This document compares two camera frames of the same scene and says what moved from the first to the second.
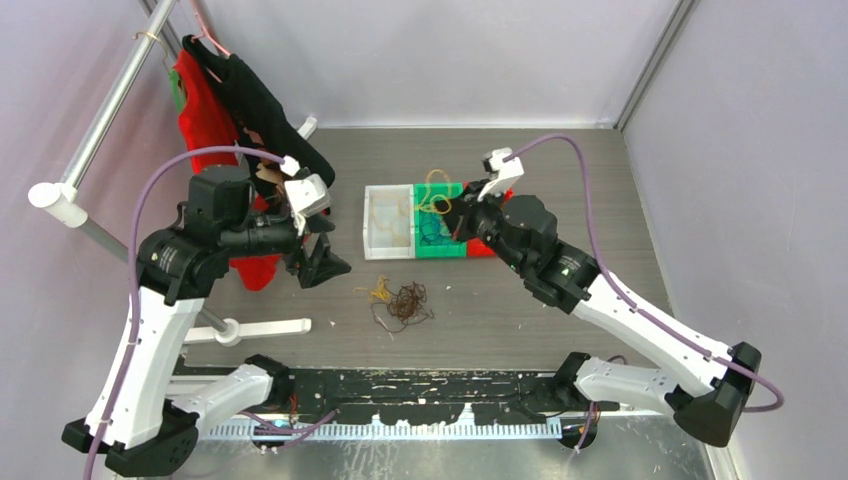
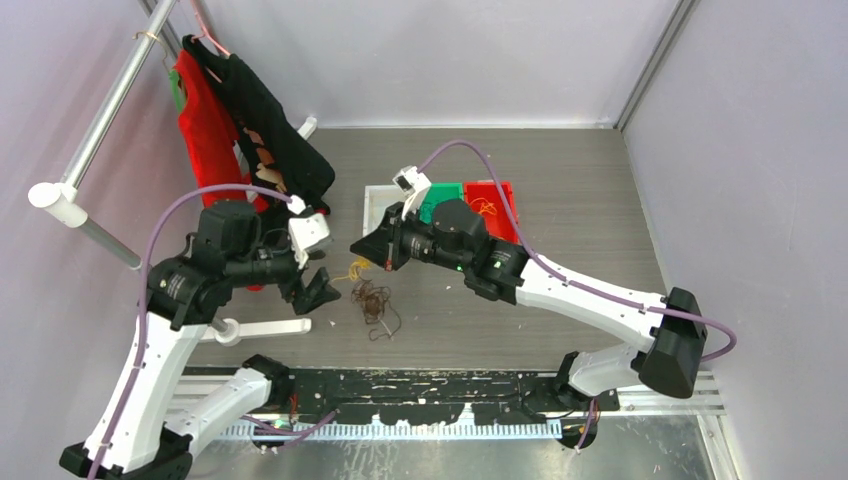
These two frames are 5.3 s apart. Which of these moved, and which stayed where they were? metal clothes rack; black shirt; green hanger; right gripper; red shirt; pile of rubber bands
Moved: pile of rubber bands; right gripper
Stayed: metal clothes rack; red shirt; green hanger; black shirt
